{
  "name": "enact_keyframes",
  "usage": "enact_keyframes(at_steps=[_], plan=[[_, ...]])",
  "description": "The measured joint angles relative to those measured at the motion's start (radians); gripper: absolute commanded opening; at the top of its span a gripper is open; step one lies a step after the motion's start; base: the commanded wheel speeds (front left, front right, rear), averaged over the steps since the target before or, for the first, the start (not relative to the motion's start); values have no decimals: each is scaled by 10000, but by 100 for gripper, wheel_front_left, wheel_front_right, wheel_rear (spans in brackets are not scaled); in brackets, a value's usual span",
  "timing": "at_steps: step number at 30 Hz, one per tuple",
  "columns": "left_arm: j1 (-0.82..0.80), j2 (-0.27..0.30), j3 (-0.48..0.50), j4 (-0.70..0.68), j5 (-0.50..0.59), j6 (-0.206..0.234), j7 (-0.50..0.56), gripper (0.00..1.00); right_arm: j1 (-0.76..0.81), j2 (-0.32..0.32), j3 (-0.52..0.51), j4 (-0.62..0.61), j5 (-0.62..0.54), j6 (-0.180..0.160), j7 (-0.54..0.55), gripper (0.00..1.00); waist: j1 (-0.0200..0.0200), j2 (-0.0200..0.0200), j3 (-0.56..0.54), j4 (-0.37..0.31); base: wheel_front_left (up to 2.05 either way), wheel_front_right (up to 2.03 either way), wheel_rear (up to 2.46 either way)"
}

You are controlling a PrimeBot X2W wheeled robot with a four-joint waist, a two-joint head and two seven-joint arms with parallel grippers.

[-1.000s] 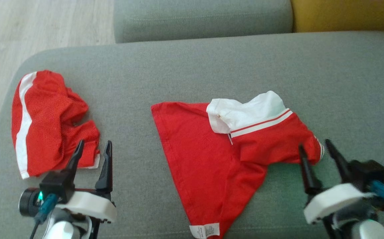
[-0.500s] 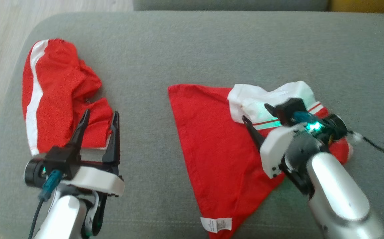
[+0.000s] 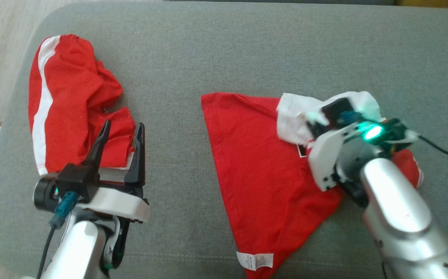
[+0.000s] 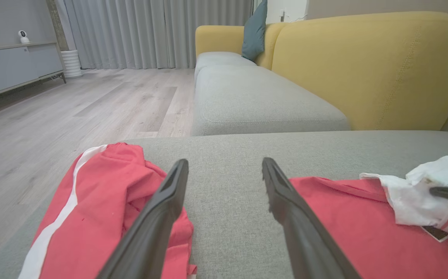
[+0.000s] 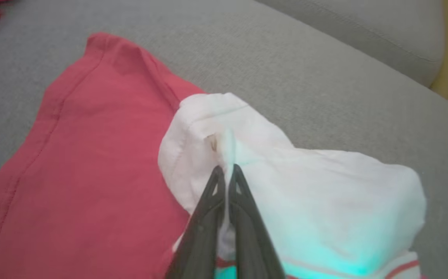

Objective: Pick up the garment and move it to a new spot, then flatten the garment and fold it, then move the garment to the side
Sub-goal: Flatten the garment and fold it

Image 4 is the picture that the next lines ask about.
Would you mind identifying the grey and mint sideboard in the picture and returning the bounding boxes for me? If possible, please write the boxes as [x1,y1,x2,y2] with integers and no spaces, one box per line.
[0,41,67,103]

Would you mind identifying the teal throw pillow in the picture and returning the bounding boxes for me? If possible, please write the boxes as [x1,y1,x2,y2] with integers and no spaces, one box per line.
[241,0,268,62]

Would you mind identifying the grey pleated curtain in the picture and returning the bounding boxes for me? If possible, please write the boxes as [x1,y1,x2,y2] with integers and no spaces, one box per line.
[64,0,253,70]

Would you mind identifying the red basketball jersey white trim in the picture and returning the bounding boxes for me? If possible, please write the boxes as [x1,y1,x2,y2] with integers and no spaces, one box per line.
[289,156,448,279]

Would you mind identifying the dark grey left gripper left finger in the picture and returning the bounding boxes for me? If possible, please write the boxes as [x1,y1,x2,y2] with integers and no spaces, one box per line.
[96,159,190,279]

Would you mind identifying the wide yellow sofa backrest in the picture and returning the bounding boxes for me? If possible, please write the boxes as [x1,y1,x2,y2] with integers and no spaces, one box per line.
[272,11,448,131]

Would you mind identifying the white ribbed planter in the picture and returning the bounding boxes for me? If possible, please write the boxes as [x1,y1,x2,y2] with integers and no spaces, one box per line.
[60,50,83,79]

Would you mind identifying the yellow sofa armrest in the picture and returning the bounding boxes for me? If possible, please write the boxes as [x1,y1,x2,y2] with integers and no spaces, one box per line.
[195,25,245,59]

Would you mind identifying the narrow yellow sofa backrest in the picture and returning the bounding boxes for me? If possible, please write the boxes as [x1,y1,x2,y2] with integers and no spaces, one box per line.
[255,22,287,70]

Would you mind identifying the grey sofa seat cushion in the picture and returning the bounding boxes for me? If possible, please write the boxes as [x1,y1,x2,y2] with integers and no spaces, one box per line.
[190,65,351,136]
[194,52,257,78]

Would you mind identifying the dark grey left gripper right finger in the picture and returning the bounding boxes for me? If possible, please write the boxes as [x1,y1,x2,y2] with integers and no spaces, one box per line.
[262,157,362,279]

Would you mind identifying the red shorts with white stripe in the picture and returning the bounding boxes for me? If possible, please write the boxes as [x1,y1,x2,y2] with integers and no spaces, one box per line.
[18,143,197,279]

